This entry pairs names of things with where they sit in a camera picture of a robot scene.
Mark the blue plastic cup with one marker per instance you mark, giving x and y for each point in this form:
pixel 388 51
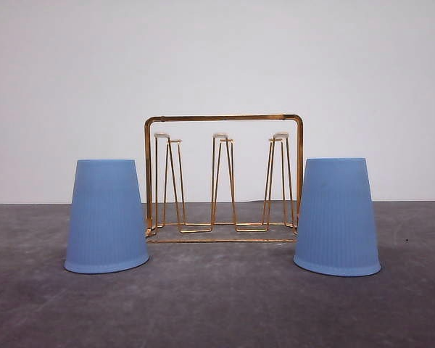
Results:
pixel 106 231
pixel 336 227

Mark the gold wire cup rack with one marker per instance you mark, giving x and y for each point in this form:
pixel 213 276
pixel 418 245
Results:
pixel 224 178

